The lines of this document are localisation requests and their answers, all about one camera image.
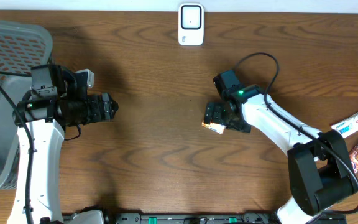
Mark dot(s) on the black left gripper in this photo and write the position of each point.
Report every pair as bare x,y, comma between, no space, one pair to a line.
97,112

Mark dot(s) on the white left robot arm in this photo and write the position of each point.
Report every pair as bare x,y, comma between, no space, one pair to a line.
58,99

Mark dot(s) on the white barcode scanner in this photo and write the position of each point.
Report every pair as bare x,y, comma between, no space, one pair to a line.
191,24

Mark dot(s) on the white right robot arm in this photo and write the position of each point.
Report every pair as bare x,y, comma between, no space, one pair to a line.
319,166

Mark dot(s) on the orange small carton box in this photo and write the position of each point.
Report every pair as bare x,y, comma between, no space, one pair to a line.
217,128

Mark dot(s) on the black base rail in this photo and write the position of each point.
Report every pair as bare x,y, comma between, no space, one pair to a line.
99,215

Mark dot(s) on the grey plastic basket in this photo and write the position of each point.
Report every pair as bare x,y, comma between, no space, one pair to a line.
22,46

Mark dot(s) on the white Panadol box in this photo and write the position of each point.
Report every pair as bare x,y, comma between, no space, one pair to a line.
347,126

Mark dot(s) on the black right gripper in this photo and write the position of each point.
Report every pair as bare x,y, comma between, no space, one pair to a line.
214,109

